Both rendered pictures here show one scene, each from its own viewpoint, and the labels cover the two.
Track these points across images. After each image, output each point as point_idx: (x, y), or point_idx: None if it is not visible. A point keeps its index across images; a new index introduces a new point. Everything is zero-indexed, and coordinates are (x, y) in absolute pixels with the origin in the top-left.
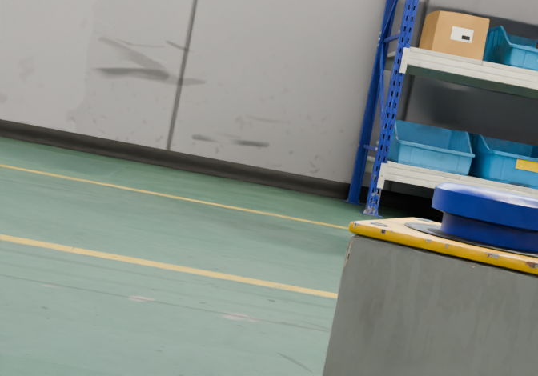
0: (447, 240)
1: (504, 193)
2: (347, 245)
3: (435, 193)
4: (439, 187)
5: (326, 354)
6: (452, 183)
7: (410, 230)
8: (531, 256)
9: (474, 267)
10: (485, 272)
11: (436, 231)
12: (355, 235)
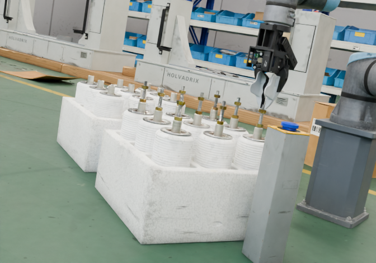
0: (300, 131)
1: (292, 122)
2: (309, 137)
3: (297, 126)
4: (298, 125)
5: (306, 151)
6: (296, 124)
7: (302, 132)
8: None
9: None
10: None
11: (297, 131)
12: (309, 135)
